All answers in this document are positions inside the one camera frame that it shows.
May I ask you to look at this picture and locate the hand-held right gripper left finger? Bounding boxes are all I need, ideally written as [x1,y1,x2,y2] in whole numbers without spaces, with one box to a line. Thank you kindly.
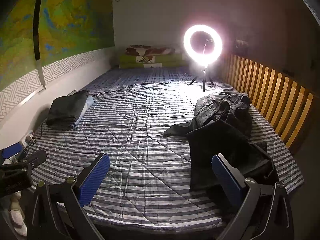
[32,152,111,240]

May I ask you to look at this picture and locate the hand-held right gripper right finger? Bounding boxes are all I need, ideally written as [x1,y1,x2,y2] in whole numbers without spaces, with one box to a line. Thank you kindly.
[211,153,294,240]

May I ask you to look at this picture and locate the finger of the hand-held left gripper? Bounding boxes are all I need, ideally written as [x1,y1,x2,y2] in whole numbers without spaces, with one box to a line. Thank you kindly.
[0,142,24,159]
[0,149,47,173]

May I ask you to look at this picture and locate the grey corduroy pants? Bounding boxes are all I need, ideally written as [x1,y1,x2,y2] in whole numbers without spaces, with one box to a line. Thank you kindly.
[162,91,253,138]

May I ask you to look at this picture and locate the white power strip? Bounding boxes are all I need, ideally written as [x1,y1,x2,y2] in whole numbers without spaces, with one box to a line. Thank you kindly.
[21,130,36,147]

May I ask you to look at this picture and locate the black garment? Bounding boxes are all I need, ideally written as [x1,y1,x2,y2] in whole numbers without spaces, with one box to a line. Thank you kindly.
[186,119,278,202]

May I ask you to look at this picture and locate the white cloth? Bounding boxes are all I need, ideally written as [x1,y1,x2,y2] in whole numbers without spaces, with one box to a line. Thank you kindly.
[7,192,28,237]

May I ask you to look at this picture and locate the folded dark clothes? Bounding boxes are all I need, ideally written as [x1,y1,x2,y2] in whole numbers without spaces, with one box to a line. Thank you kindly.
[46,89,90,131]

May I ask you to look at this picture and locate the striped bed quilt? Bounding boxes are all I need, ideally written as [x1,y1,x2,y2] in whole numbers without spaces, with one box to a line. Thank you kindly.
[22,66,305,230]

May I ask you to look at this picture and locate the light blue folded cloth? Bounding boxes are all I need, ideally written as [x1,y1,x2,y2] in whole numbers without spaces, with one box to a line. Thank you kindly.
[72,95,95,128]

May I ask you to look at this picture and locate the black tripod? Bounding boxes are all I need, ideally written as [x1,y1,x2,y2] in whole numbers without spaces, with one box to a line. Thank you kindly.
[189,65,215,92]

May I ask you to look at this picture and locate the black and white curved pole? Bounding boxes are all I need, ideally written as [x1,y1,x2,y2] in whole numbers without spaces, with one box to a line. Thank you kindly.
[32,0,48,90]

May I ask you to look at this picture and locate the brown and white blanket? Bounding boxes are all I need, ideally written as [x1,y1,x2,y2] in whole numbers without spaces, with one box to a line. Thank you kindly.
[125,45,176,56]

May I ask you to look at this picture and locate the wooden slatted bed rail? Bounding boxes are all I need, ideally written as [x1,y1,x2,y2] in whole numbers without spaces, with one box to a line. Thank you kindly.
[221,53,316,156]

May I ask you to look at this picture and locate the black ring light cable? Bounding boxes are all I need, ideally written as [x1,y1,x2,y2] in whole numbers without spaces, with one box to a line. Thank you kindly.
[67,74,196,97]

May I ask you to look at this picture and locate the green wall map poster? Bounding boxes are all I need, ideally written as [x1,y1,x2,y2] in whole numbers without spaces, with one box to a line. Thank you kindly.
[0,0,116,91]

